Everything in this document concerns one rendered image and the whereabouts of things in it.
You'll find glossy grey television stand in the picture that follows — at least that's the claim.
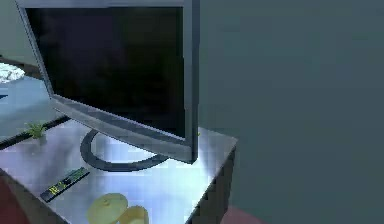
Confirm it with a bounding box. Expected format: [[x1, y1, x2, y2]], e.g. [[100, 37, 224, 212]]
[[0, 114, 239, 224]]

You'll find pale yellow bowl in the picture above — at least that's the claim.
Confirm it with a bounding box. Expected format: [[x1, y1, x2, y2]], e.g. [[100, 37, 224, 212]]
[[116, 205, 150, 224]]

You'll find black remote control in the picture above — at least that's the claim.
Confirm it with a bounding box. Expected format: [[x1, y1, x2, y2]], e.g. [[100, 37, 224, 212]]
[[39, 166, 91, 204]]

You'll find small green house plant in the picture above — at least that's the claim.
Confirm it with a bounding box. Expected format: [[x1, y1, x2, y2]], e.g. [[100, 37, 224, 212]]
[[25, 122, 48, 140]]

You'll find pale yellow round lid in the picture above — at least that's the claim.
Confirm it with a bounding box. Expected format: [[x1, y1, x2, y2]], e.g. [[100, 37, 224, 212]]
[[86, 192, 129, 224]]

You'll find grey flat television set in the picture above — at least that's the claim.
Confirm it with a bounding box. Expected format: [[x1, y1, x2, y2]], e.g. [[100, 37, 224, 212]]
[[14, 0, 201, 173]]

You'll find white patterned round object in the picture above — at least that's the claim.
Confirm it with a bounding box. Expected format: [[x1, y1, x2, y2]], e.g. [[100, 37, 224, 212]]
[[0, 63, 26, 84]]

